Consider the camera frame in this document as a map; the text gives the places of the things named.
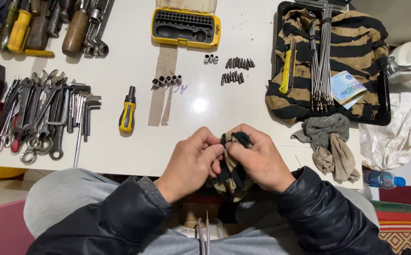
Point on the person's right hand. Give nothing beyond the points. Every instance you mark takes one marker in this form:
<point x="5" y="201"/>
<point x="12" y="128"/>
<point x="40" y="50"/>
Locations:
<point x="262" y="159"/>

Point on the person's left hand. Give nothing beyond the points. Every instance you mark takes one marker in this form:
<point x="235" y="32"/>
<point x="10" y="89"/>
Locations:
<point x="184" y="166"/>

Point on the small tan black striped rag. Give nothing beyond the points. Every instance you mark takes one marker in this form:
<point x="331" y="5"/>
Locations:
<point x="232" y="170"/>

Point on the brown round container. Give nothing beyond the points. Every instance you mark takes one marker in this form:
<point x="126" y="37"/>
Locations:
<point x="194" y="212"/>

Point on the gray knitted cloth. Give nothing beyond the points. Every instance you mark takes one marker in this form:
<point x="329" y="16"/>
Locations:
<point x="324" y="129"/>

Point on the beige cloth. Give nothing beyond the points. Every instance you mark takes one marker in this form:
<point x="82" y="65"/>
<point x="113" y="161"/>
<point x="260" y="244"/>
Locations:
<point x="340" y="159"/>

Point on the row of dark screwdriver bits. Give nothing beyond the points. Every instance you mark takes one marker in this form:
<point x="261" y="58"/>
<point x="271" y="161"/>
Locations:
<point x="232" y="77"/>
<point x="240" y="63"/>

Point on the brown tape strip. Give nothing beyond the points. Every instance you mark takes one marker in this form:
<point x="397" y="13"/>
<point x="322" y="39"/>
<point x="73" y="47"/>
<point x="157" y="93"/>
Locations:
<point x="163" y="81"/>

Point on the yellow utility knife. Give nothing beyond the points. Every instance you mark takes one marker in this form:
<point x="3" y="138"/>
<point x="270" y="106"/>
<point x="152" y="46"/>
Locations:
<point x="286" y="72"/>

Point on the small chrome socket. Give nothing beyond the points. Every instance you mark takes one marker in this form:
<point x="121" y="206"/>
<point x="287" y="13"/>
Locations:
<point x="215" y="59"/>
<point x="206" y="58"/>
<point x="211" y="58"/>

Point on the blue banknotes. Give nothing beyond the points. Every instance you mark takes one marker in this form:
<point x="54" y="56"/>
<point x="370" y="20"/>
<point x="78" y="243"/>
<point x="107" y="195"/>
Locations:
<point x="347" y="86"/>

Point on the bundle of metal spokes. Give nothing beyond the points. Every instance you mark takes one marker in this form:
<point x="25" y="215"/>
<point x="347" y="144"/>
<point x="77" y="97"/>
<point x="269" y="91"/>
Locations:
<point x="323" y="63"/>

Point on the group of steel hex keys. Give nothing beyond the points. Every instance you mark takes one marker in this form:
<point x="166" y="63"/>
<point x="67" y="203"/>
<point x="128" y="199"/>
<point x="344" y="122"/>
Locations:
<point x="83" y="106"/>

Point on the clear bottle with blue cap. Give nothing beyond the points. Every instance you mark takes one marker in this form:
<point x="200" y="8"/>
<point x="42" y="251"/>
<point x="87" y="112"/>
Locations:
<point x="381" y="179"/>

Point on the person's gray trousers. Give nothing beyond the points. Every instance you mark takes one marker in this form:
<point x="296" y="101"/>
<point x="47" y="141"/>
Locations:
<point x="60" y="198"/>

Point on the black plastic tray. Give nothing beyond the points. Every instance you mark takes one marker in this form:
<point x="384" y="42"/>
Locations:
<point x="382" y="102"/>

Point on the white plastic bag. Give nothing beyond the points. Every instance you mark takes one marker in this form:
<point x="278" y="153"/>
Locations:
<point x="393" y="134"/>

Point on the yellow screwdriver bit case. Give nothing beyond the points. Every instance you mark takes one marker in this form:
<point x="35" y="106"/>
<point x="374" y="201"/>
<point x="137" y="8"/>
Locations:
<point x="186" y="26"/>

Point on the large tan black striped cloth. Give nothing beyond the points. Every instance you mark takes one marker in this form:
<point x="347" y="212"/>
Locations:
<point x="354" y="42"/>

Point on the pile of steel wrenches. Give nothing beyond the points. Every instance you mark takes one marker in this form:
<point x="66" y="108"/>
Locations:
<point x="37" y="113"/>

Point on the colourful woven mat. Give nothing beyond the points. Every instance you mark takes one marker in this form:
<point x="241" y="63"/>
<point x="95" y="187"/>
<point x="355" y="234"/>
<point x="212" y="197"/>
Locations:
<point x="405" y="226"/>

